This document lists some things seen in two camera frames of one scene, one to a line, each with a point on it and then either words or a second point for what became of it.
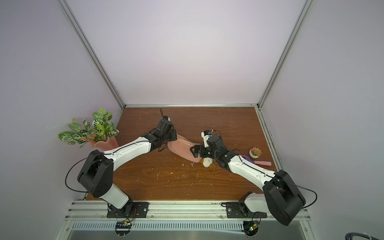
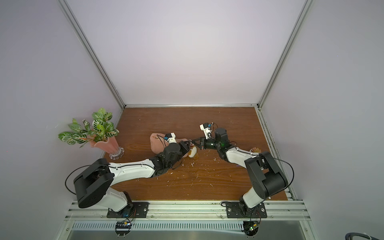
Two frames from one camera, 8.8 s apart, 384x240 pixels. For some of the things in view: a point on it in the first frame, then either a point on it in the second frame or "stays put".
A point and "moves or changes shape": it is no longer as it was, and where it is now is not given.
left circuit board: x=123 y=228 stays put
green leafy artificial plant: x=102 y=129 stays put
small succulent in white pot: x=255 y=152 stays put
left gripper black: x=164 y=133 -> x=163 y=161
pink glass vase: x=111 y=143 stays put
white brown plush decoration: x=208 y=162 moves or changes shape
